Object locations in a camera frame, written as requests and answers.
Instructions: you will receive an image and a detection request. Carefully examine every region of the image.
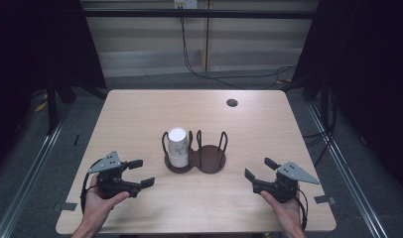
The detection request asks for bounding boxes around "black horizontal metal bar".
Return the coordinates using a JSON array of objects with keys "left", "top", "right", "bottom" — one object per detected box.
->
[{"left": 79, "top": 8, "right": 318, "bottom": 20}]

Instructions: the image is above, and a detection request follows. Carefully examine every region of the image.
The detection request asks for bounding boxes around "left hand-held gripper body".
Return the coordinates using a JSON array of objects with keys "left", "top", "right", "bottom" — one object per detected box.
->
[{"left": 87, "top": 150, "right": 142, "bottom": 200}]

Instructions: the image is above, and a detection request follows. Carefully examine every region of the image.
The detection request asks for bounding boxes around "left hand-held gripper black cable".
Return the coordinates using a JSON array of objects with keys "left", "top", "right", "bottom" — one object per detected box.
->
[{"left": 79, "top": 159, "right": 103, "bottom": 214}]

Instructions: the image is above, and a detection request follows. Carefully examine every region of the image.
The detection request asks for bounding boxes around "white wall power outlet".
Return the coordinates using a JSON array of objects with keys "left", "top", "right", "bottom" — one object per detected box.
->
[{"left": 174, "top": 0, "right": 199, "bottom": 10}]

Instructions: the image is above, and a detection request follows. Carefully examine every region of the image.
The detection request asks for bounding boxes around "right hand-held gripper black cable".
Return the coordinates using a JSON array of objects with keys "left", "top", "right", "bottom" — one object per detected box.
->
[{"left": 297, "top": 187, "right": 309, "bottom": 232}]

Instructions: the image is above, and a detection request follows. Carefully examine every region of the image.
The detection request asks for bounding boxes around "person's left hand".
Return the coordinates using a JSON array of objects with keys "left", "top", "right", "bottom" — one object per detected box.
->
[{"left": 84, "top": 174, "right": 131, "bottom": 229}]

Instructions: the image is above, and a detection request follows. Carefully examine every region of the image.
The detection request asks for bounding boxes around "metal floor rail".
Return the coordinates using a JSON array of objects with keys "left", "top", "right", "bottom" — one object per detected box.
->
[
  {"left": 0, "top": 102, "right": 73, "bottom": 238},
  {"left": 307, "top": 102, "right": 389, "bottom": 238}
]

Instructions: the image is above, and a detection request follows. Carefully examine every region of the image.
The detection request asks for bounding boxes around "hand-held gripper black cable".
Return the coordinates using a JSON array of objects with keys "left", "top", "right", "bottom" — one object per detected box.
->
[
  {"left": 79, "top": 159, "right": 103, "bottom": 214},
  {"left": 297, "top": 187, "right": 309, "bottom": 232}
]

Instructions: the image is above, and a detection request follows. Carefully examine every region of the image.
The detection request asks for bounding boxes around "person's right hand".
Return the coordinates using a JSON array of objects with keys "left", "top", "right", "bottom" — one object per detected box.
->
[{"left": 259, "top": 189, "right": 305, "bottom": 233}]

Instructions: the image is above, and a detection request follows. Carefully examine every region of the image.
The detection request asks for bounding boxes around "grey tape piece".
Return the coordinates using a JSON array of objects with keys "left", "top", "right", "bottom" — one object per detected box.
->
[
  {"left": 52, "top": 201, "right": 78, "bottom": 212},
  {"left": 314, "top": 194, "right": 336, "bottom": 205}
]

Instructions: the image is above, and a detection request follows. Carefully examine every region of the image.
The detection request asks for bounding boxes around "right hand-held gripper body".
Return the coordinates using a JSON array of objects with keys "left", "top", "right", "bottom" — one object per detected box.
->
[{"left": 252, "top": 161, "right": 321, "bottom": 204}]

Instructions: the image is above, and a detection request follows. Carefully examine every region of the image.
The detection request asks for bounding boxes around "bundle of black floor cables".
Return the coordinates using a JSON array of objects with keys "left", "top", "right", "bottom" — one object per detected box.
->
[{"left": 302, "top": 95, "right": 337, "bottom": 168}]

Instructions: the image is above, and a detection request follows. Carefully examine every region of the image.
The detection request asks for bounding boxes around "dark brown wire cup holder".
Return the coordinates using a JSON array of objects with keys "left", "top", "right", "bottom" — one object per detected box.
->
[{"left": 161, "top": 129, "right": 229, "bottom": 175}]

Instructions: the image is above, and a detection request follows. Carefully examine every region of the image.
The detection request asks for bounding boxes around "long black wall cable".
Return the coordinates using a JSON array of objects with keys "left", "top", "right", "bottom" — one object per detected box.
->
[{"left": 180, "top": 18, "right": 297, "bottom": 91}]

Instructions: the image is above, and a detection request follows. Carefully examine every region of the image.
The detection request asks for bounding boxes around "black metal stand leg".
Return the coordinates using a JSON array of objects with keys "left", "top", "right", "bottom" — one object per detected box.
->
[{"left": 45, "top": 77, "right": 60, "bottom": 135}]

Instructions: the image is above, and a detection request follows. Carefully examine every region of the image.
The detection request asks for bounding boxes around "black curtain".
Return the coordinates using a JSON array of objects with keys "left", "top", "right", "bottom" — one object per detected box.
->
[
  {"left": 0, "top": 0, "right": 108, "bottom": 173},
  {"left": 290, "top": 0, "right": 403, "bottom": 199}
]

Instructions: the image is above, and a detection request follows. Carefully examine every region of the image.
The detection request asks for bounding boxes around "white cup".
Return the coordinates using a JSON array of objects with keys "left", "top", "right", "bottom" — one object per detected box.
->
[{"left": 167, "top": 127, "right": 191, "bottom": 169}]

